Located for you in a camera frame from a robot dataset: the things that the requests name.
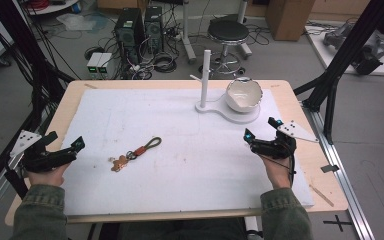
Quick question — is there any black computer tower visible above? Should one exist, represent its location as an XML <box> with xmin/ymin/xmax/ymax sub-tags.
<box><xmin>144</xmin><ymin>5</ymin><xmax>164</xmax><ymax>55</ymax></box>
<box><xmin>114</xmin><ymin>7</ymin><xmax>146</xmax><ymax>65</ymax></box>

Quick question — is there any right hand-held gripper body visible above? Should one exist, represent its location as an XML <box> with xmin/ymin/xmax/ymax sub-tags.
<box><xmin>250</xmin><ymin>120</ymin><xmax>320</xmax><ymax>160</ymax></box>

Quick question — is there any black metal frame post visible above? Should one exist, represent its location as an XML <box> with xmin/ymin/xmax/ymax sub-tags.
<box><xmin>293</xmin><ymin>0</ymin><xmax>384</xmax><ymax>145</ymax></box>
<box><xmin>0</xmin><ymin>0</ymin><xmax>76</xmax><ymax>201</ymax></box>

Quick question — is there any white eggshell-shaped bowl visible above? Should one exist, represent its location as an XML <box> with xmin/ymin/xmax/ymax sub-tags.
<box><xmin>225</xmin><ymin>76</ymin><xmax>264</xmax><ymax>114</ymax></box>

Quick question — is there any person's left hand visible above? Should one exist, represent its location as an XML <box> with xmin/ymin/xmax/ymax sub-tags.
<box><xmin>25</xmin><ymin>162</ymin><xmax>72</xmax><ymax>188</ymax></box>

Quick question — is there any coil of black cables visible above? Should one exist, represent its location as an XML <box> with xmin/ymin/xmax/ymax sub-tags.
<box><xmin>152</xmin><ymin>52</ymin><xmax>178</xmax><ymax>74</ymax></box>

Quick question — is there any brown wooden cabinet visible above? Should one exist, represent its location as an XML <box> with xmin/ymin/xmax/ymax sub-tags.
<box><xmin>264</xmin><ymin>0</ymin><xmax>317</xmax><ymax>42</ymax></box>

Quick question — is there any white power supply box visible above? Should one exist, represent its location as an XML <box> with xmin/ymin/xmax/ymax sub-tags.
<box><xmin>97</xmin><ymin>52</ymin><xmax>114</xmax><ymax>80</ymax></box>
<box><xmin>86</xmin><ymin>52</ymin><xmax>104</xmax><ymax>80</ymax></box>

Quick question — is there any thin wooden stick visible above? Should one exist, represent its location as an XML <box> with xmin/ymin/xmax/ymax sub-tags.
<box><xmin>308</xmin><ymin>184</ymin><xmax>335</xmax><ymax>208</ymax></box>

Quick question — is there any brown keychain with bear charm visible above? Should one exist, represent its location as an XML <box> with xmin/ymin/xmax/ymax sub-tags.
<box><xmin>110</xmin><ymin>136</ymin><xmax>163</xmax><ymax>173</ymax></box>

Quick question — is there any black tape piece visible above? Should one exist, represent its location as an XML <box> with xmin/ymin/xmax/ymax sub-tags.
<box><xmin>320</xmin><ymin>163</ymin><xmax>341</xmax><ymax>174</ymax></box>

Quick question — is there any white stand with post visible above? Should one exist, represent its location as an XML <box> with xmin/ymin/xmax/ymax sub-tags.
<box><xmin>189</xmin><ymin>49</ymin><xmax>262</xmax><ymax>125</ymax></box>

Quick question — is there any person's right hand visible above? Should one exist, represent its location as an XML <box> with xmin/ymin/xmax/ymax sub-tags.
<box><xmin>259</xmin><ymin>153</ymin><xmax>293</xmax><ymax>191</ymax></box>

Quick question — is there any white platform with equipment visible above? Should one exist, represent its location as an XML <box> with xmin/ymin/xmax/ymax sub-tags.
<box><xmin>303</xmin><ymin>22</ymin><xmax>384</xmax><ymax>78</ymax></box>

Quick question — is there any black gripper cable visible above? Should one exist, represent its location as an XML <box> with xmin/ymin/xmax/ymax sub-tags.
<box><xmin>262</xmin><ymin>141</ymin><xmax>297</xmax><ymax>188</ymax></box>

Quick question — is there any black tape cross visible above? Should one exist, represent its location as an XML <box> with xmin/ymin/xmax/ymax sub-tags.
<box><xmin>322</xmin><ymin>214</ymin><xmax>353</xmax><ymax>233</ymax></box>

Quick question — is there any white table mat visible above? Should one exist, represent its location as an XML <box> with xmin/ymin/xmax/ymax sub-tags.
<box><xmin>60</xmin><ymin>87</ymin><xmax>315</xmax><ymax>217</ymax></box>

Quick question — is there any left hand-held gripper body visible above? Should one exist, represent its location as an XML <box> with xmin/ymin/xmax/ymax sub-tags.
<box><xmin>9</xmin><ymin>129</ymin><xmax>78</xmax><ymax>173</ymax></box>

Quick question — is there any black round stool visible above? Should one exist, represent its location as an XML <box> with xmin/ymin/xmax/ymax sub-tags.
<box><xmin>198</xmin><ymin>19</ymin><xmax>250</xmax><ymax>77</ymax></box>

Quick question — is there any white round table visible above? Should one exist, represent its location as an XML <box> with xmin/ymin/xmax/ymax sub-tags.
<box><xmin>23</xmin><ymin>0</ymin><xmax>81</xmax><ymax>16</ymax></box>

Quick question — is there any aluminium rail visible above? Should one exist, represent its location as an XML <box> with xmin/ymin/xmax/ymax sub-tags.
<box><xmin>300</xmin><ymin>99</ymin><xmax>376</xmax><ymax>240</ymax></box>

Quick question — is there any white stand leg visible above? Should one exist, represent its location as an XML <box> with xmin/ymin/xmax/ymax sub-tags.
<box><xmin>179</xmin><ymin>0</ymin><xmax>198</xmax><ymax>65</ymax></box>

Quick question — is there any clear plastic sheet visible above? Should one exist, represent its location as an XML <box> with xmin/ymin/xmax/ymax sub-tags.
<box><xmin>55</xmin><ymin>12</ymin><xmax>98</xmax><ymax>33</ymax></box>

